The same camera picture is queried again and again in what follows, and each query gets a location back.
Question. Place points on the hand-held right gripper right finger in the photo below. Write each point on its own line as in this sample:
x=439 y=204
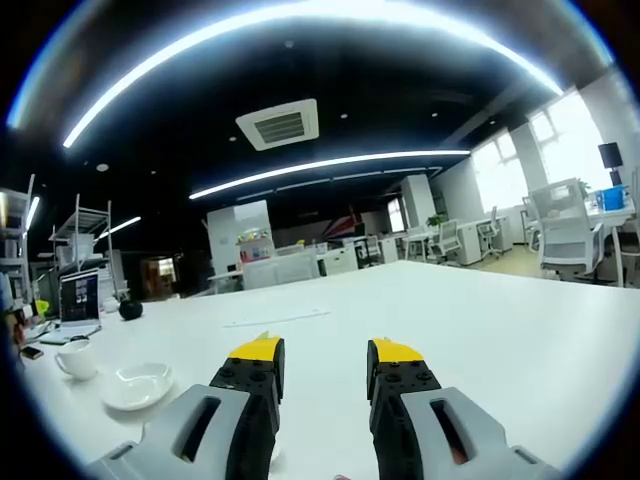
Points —
x=400 y=400

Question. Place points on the blue container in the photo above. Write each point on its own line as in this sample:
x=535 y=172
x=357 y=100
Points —
x=611 y=198

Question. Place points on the white coffee tray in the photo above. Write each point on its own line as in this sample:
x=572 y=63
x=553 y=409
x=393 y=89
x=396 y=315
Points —
x=136 y=384

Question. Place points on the white mesh office chair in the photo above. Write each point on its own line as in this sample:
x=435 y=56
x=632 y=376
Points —
x=450 y=240
x=567 y=235

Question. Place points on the open laptop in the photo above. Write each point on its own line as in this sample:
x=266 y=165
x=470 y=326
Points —
x=77 y=305

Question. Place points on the white partition board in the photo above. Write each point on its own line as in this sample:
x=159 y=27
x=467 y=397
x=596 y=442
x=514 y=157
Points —
x=240 y=235

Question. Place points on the smartphone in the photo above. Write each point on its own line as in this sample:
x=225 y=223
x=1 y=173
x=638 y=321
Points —
x=32 y=352

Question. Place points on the clear plastic ruler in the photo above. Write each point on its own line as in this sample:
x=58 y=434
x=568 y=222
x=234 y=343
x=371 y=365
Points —
x=277 y=318

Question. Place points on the ceiling air conditioner vent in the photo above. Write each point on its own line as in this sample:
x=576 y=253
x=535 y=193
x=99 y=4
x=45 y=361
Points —
x=280 y=123

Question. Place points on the short ceiling light strip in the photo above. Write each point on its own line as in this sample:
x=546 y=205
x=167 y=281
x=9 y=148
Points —
x=320 y=167

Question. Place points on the green potted plant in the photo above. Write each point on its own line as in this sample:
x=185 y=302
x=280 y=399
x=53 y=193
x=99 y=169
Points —
x=437 y=220

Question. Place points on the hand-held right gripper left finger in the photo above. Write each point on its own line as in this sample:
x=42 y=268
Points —
x=250 y=400

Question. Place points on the long ceiling light strip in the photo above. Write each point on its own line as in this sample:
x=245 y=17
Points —
x=280 y=45

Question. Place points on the black round speaker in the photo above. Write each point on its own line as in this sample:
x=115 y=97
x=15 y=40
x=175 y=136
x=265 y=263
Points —
x=130 y=309

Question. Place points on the metal shelf rack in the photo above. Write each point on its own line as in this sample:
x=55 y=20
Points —
x=85 y=235

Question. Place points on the yellow green object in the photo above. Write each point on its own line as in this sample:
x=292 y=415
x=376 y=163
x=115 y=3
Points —
x=43 y=307

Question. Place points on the black monitor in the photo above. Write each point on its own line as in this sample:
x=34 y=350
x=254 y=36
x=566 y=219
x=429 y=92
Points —
x=610 y=155

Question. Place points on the white tabletop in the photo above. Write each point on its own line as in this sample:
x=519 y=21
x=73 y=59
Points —
x=450 y=325

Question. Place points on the white coffee cup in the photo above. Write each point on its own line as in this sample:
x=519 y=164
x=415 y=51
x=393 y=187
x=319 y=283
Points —
x=76 y=358

